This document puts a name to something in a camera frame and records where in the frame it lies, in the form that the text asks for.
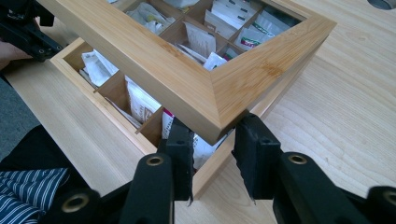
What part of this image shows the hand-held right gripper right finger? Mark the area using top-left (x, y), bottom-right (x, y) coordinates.
top-left (232, 113), bottom-right (283, 205)

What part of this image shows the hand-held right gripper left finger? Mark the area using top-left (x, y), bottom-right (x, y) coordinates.
top-left (157, 116), bottom-right (196, 207)

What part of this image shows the wooden compartment box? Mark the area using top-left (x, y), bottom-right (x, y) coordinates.
top-left (49, 36), bottom-right (323, 201)

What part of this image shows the wooden box lid with window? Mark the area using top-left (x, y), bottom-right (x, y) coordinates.
top-left (36, 0), bottom-right (338, 146)

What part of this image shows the pile of white tea packets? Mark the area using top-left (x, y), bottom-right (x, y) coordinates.
top-left (78, 0), bottom-right (303, 171)

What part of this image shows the black garment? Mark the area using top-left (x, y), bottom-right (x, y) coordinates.
top-left (0, 124), bottom-right (94, 206)

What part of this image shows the blue striped shirt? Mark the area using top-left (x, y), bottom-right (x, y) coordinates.
top-left (0, 167), bottom-right (71, 224)

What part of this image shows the grey desk cable hole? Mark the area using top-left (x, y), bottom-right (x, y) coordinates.
top-left (367, 0), bottom-right (395, 10)

